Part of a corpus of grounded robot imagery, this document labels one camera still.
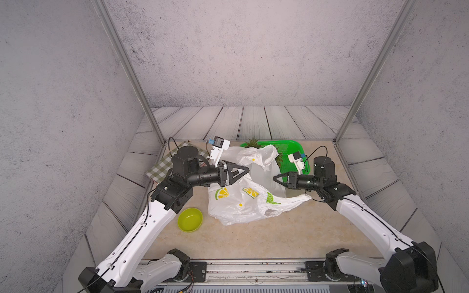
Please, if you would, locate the metal frame post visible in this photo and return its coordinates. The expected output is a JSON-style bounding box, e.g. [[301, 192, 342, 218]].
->
[[92, 0, 166, 144], [333, 0, 418, 145]]

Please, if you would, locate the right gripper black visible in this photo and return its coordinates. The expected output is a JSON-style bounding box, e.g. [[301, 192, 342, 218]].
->
[[273, 171, 324, 193]]

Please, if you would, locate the green checkered cloth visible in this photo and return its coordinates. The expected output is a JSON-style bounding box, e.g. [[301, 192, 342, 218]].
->
[[146, 142, 210, 184]]

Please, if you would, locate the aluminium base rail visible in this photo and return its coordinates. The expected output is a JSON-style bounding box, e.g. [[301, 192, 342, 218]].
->
[[146, 258, 389, 293]]

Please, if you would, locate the right metal frame post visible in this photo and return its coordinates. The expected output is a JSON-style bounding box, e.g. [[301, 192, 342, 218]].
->
[[333, 0, 418, 145]]

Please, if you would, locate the lime green bowl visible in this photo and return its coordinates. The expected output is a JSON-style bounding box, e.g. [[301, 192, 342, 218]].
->
[[177, 208, 203, 233]]

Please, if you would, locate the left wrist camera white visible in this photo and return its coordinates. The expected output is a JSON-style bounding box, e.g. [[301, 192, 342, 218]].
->
[[208, 136, 231, 166]]

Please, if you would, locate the left metal frame post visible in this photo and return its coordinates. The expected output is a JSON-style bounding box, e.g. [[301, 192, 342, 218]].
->
[[92, 0, 166, 144]]

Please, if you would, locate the white plastic bag lemon print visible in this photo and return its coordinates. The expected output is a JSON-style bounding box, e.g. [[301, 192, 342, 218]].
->
[[208, 145, 311, 226]]

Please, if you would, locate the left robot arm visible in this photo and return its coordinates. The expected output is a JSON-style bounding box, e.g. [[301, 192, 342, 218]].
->
[[78, 146, 249, 293]]

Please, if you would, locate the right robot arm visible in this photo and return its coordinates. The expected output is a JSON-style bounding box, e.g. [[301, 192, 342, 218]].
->
[[273, 156, 443, 293]]

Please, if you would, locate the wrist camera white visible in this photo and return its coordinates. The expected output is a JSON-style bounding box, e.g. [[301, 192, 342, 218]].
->
[[288, 151, 306, 175], [208, 136, 231, 166]]

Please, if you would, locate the pineapple back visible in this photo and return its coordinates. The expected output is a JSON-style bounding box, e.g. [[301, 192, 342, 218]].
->
[[245, 137, 263, 149]]

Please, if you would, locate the pineapple front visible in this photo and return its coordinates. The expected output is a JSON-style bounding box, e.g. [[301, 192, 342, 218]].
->
[[276, 146, 283, 168]]

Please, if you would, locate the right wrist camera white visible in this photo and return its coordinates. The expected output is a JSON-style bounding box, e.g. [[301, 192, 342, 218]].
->
[[288, 151, 306, 175]]

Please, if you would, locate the pineapple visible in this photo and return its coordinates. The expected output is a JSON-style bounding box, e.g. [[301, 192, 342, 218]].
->
[[276, 146, 283, 168], [245, 137, 263, 149]]

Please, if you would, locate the green plastic basket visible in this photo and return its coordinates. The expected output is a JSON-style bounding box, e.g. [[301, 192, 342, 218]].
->
[[259, 140, 310, 174]]

